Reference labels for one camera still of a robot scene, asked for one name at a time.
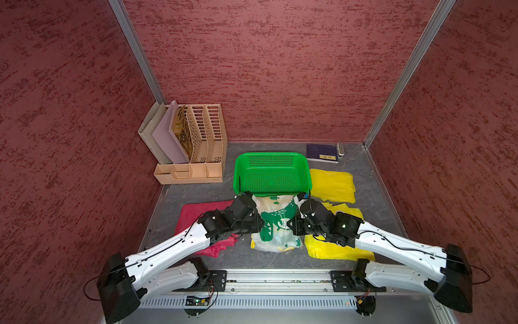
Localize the yellow duck raincoat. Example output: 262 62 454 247
304 202 375 261

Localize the dinosaur print raincoat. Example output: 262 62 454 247
251 195 302 253

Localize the pink raincoat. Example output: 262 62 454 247
174 201 238 259

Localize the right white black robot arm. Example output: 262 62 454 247
287 193 473 313

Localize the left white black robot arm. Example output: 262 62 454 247
96 192 264 323

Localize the plain yellow folded raincoat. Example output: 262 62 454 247
310 169 356 203

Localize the green plastic basket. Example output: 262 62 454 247
233 152 312 197

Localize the dark blue notebook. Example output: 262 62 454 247
306 144 339 163

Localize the small grey white eraser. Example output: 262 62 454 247
337 143 345 159

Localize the beige plastic file organizer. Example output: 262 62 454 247
154 103 228 185

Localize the brown patterned folder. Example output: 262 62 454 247
169 105 193 162

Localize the lilac folder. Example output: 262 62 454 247
152 101 188 164

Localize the beige folder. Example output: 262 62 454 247
138 102 172 165

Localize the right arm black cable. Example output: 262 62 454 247
357 229 491 286

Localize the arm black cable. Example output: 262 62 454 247
82 214 205 302
357 229 491 286

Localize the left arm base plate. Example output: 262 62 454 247
176 270 227 292

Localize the aluminium front rail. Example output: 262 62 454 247
115 266 444 296

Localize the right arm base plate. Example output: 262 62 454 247
330 271 387 293

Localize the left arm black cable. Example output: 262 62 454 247
82 214 205 302

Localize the left aluminium corner post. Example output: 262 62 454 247
109 0 167 103

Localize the aluminium corner post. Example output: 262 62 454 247
109 0 167 103
363 0 456 151

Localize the right aluminium corner post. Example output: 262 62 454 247
363 0 456 151

